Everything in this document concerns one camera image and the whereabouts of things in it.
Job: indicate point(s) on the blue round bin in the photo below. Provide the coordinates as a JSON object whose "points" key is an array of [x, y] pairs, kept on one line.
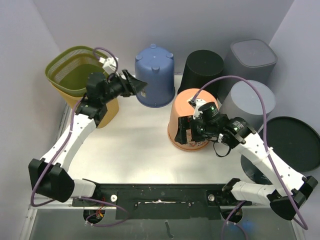
{"points": [[155, 65]]}

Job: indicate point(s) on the dark navy round bin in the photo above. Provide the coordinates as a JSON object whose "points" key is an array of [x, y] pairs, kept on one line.
{"points": [[295, 142]]}

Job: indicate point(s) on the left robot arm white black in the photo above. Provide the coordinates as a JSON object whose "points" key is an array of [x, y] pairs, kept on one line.
{"points": [[49, 175]]}

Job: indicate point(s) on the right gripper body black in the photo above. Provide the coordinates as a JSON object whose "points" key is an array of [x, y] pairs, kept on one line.
{"points": [[191, 129]]}

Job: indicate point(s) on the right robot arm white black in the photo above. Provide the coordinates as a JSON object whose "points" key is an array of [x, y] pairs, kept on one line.
{"points": [[288, 190]]}

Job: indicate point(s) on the tan round bin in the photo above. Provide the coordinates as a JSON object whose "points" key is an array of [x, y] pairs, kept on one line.
{"points": [[182, 108]]}

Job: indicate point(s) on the green mesh square basket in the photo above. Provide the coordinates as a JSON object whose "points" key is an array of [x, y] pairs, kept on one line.
{"points": [[70, 70]]}

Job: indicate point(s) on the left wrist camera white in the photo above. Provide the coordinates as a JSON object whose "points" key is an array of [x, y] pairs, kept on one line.
{"points": [[108, 64]]}

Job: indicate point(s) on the grey mesh square basket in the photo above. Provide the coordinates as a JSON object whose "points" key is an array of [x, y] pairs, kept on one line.
{"points": [[251, 59]]}

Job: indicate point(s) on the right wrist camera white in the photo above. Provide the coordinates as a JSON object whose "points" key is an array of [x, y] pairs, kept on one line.
{"points": [[196, 104]]}

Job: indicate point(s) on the black ribbed round bin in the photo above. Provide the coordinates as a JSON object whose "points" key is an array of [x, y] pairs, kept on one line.
{"points": [[201, 66]]}

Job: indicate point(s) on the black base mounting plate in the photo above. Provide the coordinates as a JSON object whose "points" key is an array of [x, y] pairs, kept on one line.
{"points": [[166, 201]]}

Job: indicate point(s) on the light grey round bin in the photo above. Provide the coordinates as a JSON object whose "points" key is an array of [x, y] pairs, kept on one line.
{"points": [[238, 99]]}

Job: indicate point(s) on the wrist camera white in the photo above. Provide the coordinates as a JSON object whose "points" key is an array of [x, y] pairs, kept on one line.
{"points": [[196, 104], [108, 64]]}

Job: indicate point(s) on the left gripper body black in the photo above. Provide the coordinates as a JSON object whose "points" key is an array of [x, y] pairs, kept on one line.
{"points": [[127, 90]]}

